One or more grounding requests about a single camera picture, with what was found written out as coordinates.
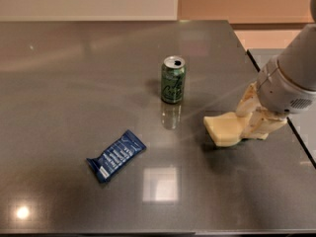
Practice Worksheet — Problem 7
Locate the yellow sponge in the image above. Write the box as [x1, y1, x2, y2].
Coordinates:
[203, 112, 251, 147]

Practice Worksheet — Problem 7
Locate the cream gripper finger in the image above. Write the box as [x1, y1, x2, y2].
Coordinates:
[241, 108, 287, 140]
[236, 82, 261, 117]

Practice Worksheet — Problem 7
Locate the green soda can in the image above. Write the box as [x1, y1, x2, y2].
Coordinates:
[161, 56, 186, 104]

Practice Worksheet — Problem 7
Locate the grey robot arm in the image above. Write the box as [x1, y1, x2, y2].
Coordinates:
[236, 24, 316, 139]

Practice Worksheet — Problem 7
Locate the blue snack wrapper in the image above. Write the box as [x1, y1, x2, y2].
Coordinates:
[87, 129, 146, 183]

